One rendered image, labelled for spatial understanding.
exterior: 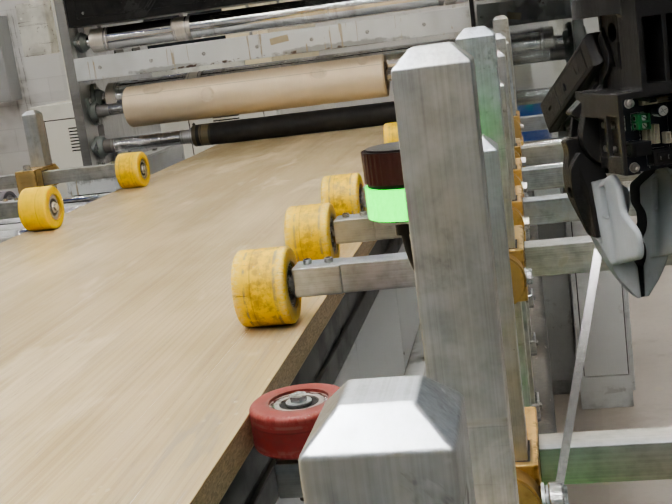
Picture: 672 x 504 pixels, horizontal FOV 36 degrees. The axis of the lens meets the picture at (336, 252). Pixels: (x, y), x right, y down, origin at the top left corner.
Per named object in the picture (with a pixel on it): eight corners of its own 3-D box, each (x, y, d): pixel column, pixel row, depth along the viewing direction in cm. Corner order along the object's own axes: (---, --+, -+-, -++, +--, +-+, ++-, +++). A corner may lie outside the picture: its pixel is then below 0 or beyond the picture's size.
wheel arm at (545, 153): (665, 148, 172) (664, 130, 172) (668, 150, 169) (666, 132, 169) (443, 171, 179) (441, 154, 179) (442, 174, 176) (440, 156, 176)
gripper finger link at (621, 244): (630, 317, 70) (618, 182, 69) (593, 300, 76) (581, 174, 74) (673, 309, 71) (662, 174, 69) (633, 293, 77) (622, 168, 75)
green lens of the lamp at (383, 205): (455, 201, 76) (452, 171, 76) (450, 216, 71) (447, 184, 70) (374, 209, 78) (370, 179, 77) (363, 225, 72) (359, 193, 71)
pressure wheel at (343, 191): (358, 215, 150) (368, 233, 158) (356, 164, 153) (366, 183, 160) (317, 219, 152) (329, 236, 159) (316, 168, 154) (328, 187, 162)
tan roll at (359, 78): (568, 73, 304) (565, 30, 301) (570, 75, 292) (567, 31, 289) (106, 129, 331) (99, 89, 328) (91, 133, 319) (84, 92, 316)
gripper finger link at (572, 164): (577, 241, 74) (565, 116, 72) (569, 238, 75) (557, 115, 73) (640, 230, 74) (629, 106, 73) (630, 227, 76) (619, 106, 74)
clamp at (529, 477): (541, 462, 86) (536, 404, 85) (546, 543, 73) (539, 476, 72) (473, 466, 87) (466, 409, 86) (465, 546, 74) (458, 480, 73)
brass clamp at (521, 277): (533, 271, 108) (528, 223, 107) (535, 307, 95) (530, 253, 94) (472, 276, 109) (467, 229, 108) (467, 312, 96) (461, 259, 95)
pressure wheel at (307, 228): (330, 189, 132) (324, 232, 126) (342, 235, 137) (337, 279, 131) (284, 193, 133) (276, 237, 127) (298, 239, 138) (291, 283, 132)
